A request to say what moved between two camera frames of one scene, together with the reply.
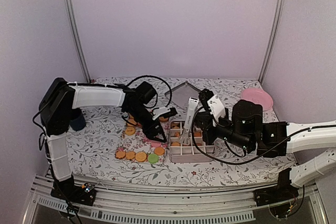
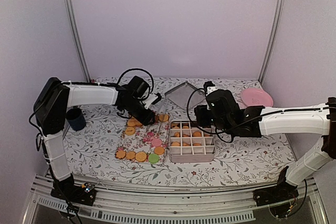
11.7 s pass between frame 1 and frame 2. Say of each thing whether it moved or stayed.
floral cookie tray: stayed
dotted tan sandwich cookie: stayed
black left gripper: moved
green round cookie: stayed
